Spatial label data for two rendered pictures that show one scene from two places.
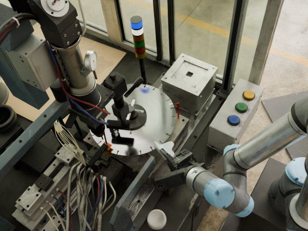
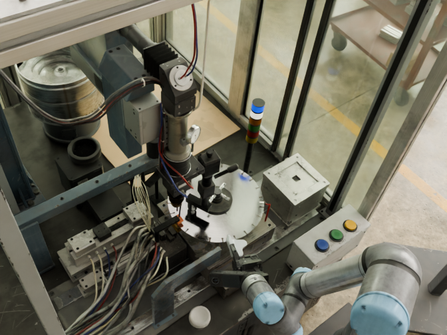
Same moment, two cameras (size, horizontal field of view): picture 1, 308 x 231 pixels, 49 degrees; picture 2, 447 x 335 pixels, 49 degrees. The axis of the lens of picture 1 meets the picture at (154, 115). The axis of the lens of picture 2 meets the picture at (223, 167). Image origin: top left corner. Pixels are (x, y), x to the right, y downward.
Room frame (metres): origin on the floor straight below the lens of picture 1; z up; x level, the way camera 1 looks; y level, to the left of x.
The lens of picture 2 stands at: (-0.22, -0.08, 2.31)
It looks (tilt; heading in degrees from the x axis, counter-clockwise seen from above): 50 degrees down; 9
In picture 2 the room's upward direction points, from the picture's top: 8 degrees clockwise
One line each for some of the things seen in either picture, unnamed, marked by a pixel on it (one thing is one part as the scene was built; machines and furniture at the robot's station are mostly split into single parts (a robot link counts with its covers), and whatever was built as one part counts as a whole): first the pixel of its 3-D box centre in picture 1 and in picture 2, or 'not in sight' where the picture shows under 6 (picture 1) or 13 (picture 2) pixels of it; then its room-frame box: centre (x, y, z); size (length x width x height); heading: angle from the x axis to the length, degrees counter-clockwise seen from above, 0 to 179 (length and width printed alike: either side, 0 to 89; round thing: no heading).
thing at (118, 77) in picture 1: (117, 96); (207, 173); (0.67, 0.11, 1.17); 0.06 x 0.05 x 0.20; 133
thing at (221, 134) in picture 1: (235, 117); (327, 243); (0.78, -0.33, 0.82); 0.28 x 0.11 x 0.15; 142
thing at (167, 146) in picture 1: (166, 146); (237, 244); (0.59, -0.03, 0.96); 0.09 x 0.06 x 0.03; 30
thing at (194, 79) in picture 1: (189, 85); (292, 190); (0.97, -0.17, 0.82); 0.18 x 0.18 x 0.15; 52
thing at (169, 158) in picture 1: (168, 158); (235, 257); (0.54, -0.03, 0.97); 0.09 x 0.02 x 0.05; 30
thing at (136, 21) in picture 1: (136, 22); (258, 106); (1.05, 0.03, 1.14); 0.05 x 0.04 x 0.03; 52
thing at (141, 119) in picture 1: (131, 115); (216, 198); (0.75, 0.08, 0.96); 0.11 x 0.11 x 0.03
